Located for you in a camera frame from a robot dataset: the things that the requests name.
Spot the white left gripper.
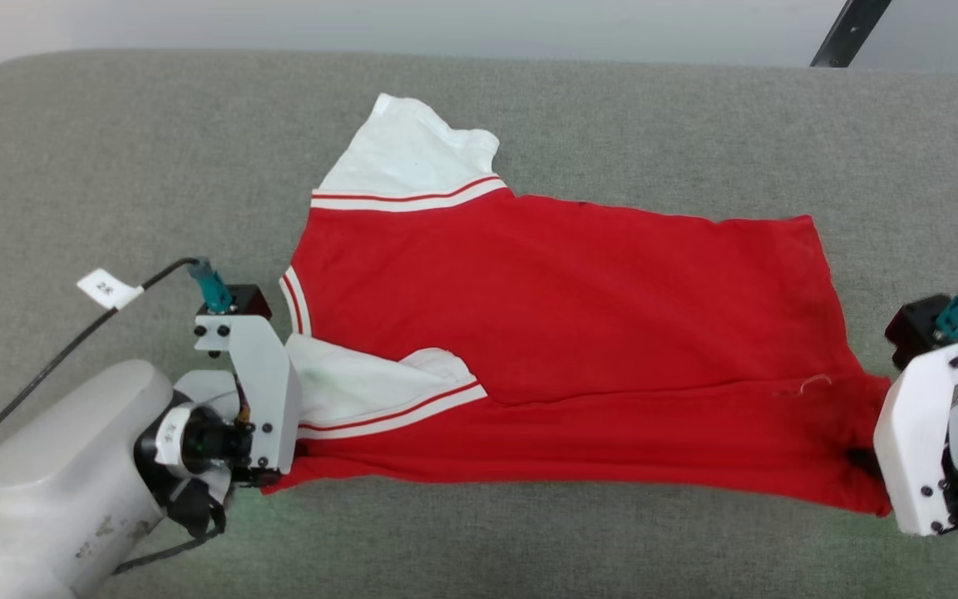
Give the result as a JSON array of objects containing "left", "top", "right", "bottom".
[{"left": 195, "top": 314, "right": 304, "bottom": 475}]

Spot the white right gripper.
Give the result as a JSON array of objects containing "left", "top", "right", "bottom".
[{"left": 849, "top": 337, "right": 958, "bottom": 537}]

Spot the red and white basketball jersey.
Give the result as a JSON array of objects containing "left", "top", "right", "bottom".
[{"left": 261, "top": 93, "right": 896, "bottom": 517}]

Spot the grey fabric sofa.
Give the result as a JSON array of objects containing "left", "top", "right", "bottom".
[{"left": 0, "top": 48, "right": 958, "bottom": 599}]

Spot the black door stopper bar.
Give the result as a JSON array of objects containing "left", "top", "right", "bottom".
[{"left": 810, "top": 0, "right": 894, "bottom": 69}]

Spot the grey door panel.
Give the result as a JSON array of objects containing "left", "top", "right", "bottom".
[{"left": 845, "top": 0, "right": 958, "bottom": 77}]

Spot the black left cable teal plug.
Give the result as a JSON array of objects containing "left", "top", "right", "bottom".
[{"left": 0, "top": 257, "right": 235, "bottom": 468}]

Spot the white left cable label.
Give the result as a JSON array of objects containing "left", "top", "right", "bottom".
[{"left": 77, "top": 268, "right": 145, "bottom": 310}]

